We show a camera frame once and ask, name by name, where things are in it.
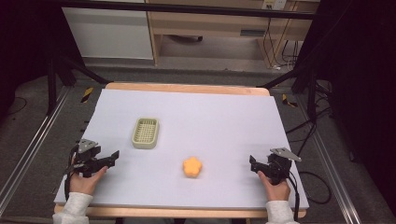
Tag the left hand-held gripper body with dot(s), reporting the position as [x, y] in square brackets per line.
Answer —
[86, 154]

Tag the white cabinet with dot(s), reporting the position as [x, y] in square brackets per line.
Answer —
[109, 32]

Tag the person's right hand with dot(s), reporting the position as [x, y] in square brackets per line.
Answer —
[276, 189]

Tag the white wall socket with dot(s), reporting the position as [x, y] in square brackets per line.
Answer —
[274, 3]

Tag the aluminium floor rail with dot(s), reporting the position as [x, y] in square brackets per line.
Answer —
[333, 174]
[34, 143]

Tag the green soap dish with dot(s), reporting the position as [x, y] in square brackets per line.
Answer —
[145, 133]

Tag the wooden desk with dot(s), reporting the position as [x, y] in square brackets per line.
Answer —
[214, 23]

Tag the black horizontal frame bar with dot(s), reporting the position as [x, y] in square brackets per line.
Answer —
[186, 8]

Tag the black curtain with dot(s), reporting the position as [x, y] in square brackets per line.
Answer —
[361, 77]
[28, 37]

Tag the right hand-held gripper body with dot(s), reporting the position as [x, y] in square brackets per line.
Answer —
[278, 165]

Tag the white table mat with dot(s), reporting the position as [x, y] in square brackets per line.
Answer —
[199, 124]

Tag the wooden table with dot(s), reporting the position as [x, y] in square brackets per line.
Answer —
[186, 88]

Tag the person's left hand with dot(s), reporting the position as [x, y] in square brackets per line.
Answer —
[83, 183]

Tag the yellow black floor tape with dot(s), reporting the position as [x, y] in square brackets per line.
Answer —
[289, 101]
[87, 94]

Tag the orange flower-shaped soap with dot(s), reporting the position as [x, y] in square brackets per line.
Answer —
[192, 167]

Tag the black metal stand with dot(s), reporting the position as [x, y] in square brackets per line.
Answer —
[51, 87]
[311, 93]

